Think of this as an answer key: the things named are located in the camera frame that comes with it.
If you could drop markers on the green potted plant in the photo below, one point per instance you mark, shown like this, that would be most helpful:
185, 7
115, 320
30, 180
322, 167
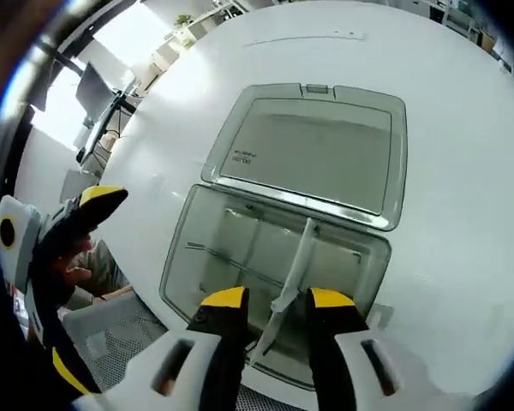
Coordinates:
184, 20

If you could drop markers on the black desk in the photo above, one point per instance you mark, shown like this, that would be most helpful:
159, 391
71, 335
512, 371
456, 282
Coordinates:
111, 111

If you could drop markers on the grey mesh office chair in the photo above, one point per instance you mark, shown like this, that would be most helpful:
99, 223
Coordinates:
111, 338

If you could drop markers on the grey clear guide fixture box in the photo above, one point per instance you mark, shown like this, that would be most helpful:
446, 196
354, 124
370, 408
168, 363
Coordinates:
308, 141

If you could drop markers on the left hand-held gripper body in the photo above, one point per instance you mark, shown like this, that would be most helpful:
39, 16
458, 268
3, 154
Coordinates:
23, 222

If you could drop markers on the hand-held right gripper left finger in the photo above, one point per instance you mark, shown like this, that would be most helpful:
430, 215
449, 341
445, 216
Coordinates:
154, 377

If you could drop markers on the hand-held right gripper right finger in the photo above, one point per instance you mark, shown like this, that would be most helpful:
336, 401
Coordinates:
351, 372

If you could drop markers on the open laptop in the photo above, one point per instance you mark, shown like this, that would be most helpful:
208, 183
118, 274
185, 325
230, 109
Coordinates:
92, 87

